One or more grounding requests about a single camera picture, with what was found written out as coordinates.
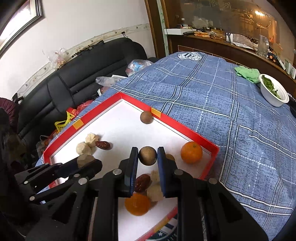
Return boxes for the red jujube date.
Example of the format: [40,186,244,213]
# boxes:
[134,174,151,193]
[95,141,111,150]

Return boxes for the orange tangerine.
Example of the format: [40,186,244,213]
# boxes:
[180,142,203,164]
[125,192,151,216]

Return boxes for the brown longan fruit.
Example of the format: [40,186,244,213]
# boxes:
[139,146,157,166]
[166,154,175,161]
[140,111,153,124]

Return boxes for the beige rough ball snack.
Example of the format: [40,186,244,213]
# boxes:
[85,133,99,148]

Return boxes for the red white tray box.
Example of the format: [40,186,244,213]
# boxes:
[43,93,219,240]

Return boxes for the yellow red plastic bag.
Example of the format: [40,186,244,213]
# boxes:
[54,100,93,133]

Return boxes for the black leather sofa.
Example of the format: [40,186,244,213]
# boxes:
[18,38,148,150]

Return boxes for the blue plaid tablecloth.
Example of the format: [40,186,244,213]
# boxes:
[34,51,296,241]

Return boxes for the white bowl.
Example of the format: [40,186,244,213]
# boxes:
[259,74,290,107]

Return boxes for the green cloth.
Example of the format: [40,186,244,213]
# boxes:
[234,66,260,84]

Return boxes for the green leafy vegetables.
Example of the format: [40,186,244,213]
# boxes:
[262,75,280,99]

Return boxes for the framed picture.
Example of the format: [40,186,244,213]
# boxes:
[1,0,44,57]

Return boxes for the white flat box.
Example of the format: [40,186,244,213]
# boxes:
[164,28,197,36]

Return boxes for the clear glass mug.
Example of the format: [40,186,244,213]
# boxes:
[257,35,269,58]

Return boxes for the wooden cabinet counter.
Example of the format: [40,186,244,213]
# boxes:
[145,1,295,83]

